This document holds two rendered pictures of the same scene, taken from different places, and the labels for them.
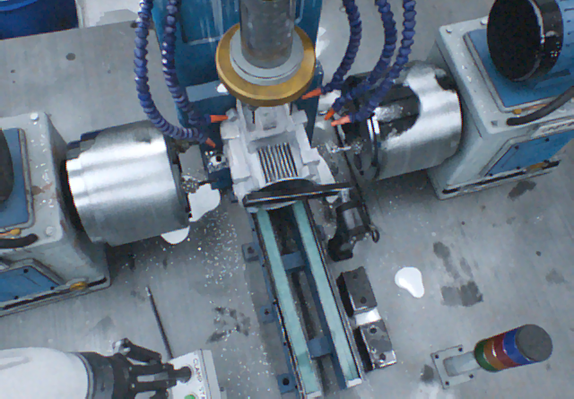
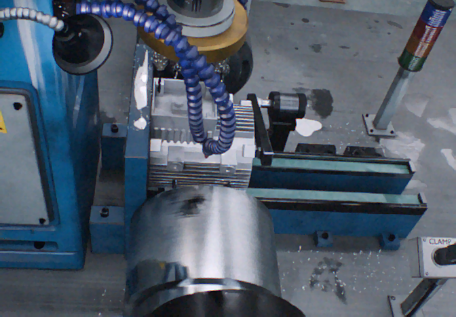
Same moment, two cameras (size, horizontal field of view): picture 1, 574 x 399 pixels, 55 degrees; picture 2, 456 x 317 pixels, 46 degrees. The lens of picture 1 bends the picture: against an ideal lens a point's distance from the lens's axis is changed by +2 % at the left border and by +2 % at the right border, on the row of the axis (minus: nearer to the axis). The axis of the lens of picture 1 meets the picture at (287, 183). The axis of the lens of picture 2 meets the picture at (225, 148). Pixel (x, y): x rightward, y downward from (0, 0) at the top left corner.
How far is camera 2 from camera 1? 90 cm
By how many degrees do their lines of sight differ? 43
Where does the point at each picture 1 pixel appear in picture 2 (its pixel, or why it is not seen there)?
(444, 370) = (382, 130)
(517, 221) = (269, 48)
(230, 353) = (358, 284)
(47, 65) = not seen: outside the picture
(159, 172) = (240, 202)
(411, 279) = (305, 125)
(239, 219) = not seen: hidden behind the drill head
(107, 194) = (254, 264)
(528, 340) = (441, 1)
